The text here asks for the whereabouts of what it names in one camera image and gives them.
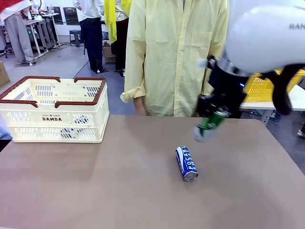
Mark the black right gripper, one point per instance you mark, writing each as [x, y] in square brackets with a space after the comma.
[228, 88]

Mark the green drink can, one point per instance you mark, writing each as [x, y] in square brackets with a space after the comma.
[212, 122]

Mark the blue Pocari Sweat can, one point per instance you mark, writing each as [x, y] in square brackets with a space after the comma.
[187, 163]

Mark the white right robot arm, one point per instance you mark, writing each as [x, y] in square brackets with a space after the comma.
[262, 35]

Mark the person's right forearm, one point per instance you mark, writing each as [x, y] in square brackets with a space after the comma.
[139, 107]

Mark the yellow plastic basket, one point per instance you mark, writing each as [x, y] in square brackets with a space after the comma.
[259, 90]

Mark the cream folding shopping basket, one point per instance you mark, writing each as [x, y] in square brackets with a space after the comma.
[54, 114]

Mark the person in yellow shirt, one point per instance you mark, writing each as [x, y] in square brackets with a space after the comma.
[171, 59]

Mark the white side table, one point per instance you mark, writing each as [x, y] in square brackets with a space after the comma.
[295, 102]

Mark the white shoe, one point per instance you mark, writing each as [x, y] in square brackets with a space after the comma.
[301, 133]

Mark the bystander with yellow cloth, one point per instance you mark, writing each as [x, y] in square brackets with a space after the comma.
[121, 43]

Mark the small cardboard box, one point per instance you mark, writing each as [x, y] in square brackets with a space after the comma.
[109, 55]

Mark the bystander with dark apron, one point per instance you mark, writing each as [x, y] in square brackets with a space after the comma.
[91, 35]

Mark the grey stool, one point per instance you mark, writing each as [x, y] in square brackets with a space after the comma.
[76, 35]

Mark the bystander in grey trousers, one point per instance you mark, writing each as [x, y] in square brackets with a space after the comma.
[17, 35]

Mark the blue cloth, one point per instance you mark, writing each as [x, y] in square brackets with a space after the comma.
[4, 133]

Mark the large cardboard box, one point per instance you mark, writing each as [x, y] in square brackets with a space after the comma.
[3, 75]

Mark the wide black wall panel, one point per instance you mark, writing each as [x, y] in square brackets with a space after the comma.
[71, 16]

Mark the narrow black wall panel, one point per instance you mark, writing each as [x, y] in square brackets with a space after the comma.
[57, 15]

